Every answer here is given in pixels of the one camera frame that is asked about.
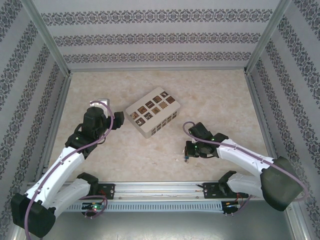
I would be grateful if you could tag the wooden box with picture tiles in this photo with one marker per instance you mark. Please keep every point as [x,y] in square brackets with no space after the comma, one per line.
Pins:
[152,105]

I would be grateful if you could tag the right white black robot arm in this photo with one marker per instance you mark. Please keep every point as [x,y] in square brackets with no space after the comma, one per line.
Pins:
[240,155]

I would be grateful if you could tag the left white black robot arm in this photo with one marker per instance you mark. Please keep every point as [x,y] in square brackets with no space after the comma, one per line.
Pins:
[62,162]

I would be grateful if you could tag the right controller circuit board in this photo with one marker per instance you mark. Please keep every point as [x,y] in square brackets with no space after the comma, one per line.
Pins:
[231,204]

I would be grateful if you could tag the controller circuit board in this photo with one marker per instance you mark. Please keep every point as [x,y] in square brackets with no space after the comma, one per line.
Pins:
[231,204]
[93,206]

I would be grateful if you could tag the left controller circuit board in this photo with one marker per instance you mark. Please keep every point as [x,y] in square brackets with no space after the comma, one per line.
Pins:
[93,206]

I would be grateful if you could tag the left aluminium table edge rail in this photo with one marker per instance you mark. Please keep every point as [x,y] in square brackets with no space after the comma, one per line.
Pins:
[58,112]

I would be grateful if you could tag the aluminium table edge rail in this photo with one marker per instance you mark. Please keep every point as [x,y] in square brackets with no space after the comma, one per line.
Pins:
[58,112]
[260,112]

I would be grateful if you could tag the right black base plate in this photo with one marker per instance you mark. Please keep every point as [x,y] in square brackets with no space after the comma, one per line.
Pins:
[211,190]

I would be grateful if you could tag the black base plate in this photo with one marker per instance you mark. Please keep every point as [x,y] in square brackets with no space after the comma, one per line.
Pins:
[211,190]
[107,191]

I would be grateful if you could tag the aluminium mounting rail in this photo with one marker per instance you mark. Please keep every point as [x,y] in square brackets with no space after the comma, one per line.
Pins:
[155,191]

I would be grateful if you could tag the right aluminium table edge rail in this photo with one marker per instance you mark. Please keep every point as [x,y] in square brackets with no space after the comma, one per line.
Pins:
[260,112]

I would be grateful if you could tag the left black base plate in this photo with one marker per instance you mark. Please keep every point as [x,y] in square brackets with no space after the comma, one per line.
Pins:
[107,191]

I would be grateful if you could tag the left aluminium frame post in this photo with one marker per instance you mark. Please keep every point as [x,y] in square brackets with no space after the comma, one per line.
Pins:
[47,40]

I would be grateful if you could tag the aluminium frame post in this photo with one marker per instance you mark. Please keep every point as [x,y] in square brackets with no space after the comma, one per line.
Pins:
[47,40]
[267,37]

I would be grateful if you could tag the right aluminium frame post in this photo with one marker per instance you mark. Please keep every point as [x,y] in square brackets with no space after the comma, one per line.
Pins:
[267,37]

